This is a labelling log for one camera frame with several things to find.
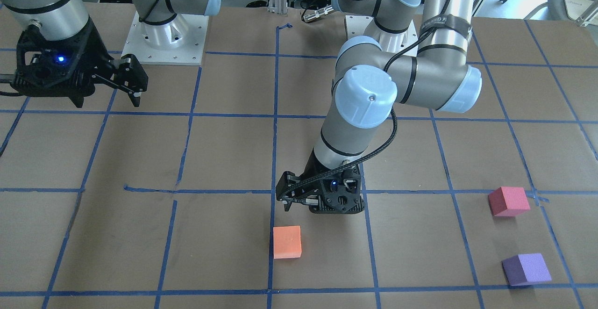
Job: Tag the orange foam cube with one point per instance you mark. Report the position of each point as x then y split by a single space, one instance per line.
287 242

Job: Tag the brown paper table cover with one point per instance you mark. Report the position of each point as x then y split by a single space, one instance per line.
172 205

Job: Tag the red foam cube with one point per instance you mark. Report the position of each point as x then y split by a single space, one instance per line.
508 201

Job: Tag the purple foam cube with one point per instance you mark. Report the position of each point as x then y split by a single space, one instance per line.
526 269

